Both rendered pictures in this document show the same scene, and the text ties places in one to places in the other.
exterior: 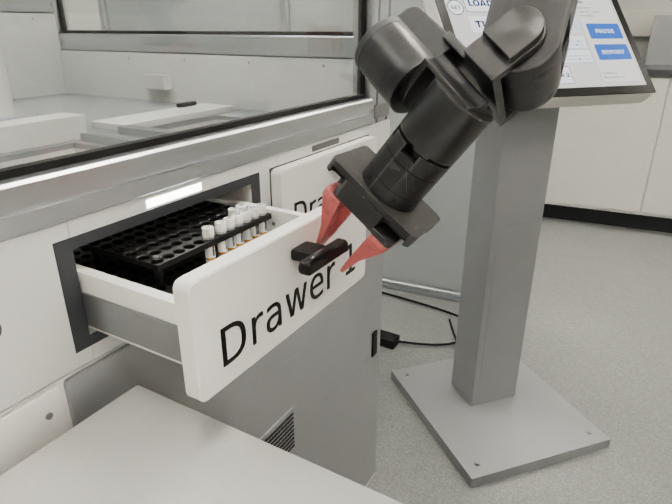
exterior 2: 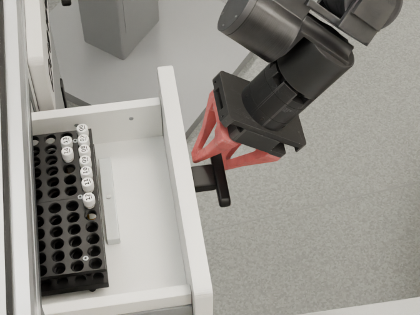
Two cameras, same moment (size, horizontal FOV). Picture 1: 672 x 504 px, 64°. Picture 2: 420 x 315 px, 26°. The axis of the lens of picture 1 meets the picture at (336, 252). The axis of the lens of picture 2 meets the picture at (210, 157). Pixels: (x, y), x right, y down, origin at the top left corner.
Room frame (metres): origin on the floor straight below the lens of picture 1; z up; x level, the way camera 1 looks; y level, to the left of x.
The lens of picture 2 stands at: (0.06, 0.36, 1.69)
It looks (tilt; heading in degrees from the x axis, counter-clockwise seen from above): 54 degrees down; 321
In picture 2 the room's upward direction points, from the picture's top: straight up
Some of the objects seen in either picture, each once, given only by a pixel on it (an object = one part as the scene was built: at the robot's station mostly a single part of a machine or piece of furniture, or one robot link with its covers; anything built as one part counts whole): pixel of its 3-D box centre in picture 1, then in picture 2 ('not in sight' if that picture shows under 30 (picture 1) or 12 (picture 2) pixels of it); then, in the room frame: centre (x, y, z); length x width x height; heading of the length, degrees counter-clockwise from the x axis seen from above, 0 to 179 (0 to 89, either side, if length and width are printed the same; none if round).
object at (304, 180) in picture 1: (331, 184); (37, 5); (0.83, 0.01, 0.87); 0.29 x 0.02 x 0.11; 150
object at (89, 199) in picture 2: (209, 247); (90, 209); (0.53, 0.13, 0.89); 0.01 x 0.01 x 0.05
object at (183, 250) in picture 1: (215, 237); (89, 197); (0.54, 0.13, 0.90); 0.18 x 0.02 x 0.01; 150
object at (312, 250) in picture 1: (313, 253); (208, 177); (0.47, 0.02, 0.91); 0.07 x 0.04 x 0.01; 150
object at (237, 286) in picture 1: (291, 277); (183, 197); (0.49, 0.04, 0.87); 0.29 x 0.02 x 0.11; 150
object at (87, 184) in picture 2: (221, 241); (89, 194); (0.55, 0.12, 0.89); 0.01 x 0.01 x 0.05
